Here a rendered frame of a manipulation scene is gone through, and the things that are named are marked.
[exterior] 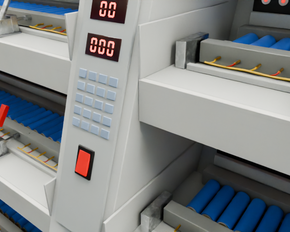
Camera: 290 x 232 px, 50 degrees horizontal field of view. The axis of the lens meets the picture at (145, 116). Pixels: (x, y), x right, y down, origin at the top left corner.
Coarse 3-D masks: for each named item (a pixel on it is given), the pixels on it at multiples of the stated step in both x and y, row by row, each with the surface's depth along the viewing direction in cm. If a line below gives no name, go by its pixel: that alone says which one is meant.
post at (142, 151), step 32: (160, 0) 29; (192, 0) 33; (224, 0) 39; (128, 96) 30; (64, 128) 36; (128, 128) 30; (160, 128) 35; (128, 160) 32; (160, 160) 38; (128, 192) 34
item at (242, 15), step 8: (240, 0) 43; (248, 0) 42; (240, 8) 43; (248, 8) 42; (240, 16) 43; (248, 16) 42; (232, 24) 44; (240, 24) 43; (248, 24) 42; (232, 32) 44; (232, 40) 44; (0, 80) 79; (208, 152) 47; (216, 152) 47; (200, 160) 48; (208, 160) 47; (200, 168) 48; (224, 168) 46; (264, 184) 43
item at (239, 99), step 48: (288, 0) 37; (144, 48) 28; (192, 48) 32; (240, 48) 30; (288, 48) 33; (144, 96) 30; (192, 96) 26; (240, 96) 26; (288, 96) 26; (240, 144) 25; (288, 144) 23
